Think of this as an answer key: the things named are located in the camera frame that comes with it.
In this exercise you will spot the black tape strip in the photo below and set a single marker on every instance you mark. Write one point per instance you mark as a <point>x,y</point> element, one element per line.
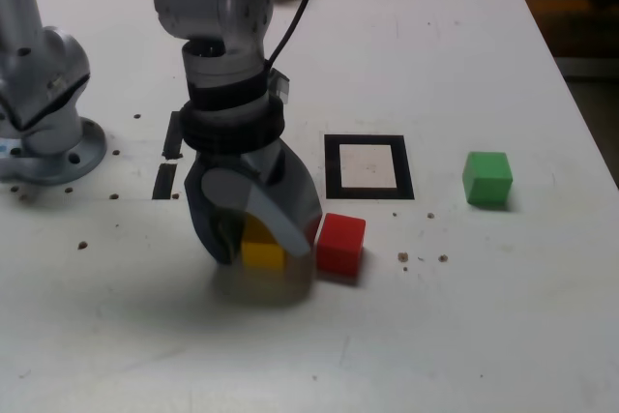
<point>164,181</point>

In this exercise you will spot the yellow cube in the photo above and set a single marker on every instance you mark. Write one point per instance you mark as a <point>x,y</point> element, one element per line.
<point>261,256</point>

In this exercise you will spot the grey metal beam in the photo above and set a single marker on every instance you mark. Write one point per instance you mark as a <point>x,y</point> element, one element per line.
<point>590,67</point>

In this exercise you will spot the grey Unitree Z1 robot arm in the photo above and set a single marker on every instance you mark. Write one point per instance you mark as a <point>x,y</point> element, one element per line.
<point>48,74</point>

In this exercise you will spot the green cube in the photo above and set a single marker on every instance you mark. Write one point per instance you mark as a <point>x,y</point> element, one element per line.
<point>486,181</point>

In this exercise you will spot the red cube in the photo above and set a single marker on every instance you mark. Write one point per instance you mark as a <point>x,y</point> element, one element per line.
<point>338,248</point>

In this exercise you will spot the black tape square outline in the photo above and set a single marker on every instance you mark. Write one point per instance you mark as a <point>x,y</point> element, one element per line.
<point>333,166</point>

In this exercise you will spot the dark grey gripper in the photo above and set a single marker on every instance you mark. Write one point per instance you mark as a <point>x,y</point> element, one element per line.
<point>242,164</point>

